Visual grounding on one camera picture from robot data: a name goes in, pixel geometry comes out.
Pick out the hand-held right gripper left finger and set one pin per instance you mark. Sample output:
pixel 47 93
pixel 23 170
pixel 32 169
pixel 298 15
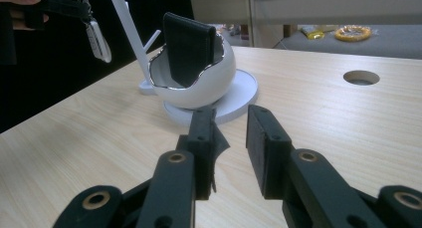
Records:
pixel 203 145

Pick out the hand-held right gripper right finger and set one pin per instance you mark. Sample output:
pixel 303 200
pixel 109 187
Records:
pixel 265 148

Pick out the white egg-shaped bowl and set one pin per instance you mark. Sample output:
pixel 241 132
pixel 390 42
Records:
pixel 205 88

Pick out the white key stand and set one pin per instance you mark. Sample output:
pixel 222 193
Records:
pixel 129 29

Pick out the black leather wallet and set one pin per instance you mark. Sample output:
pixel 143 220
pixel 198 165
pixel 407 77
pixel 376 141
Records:
pixel 189 48

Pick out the black curtain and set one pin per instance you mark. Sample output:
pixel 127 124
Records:
pixel 49 88

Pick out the yellow packet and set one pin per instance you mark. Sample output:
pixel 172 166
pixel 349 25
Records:
pixel 313 34

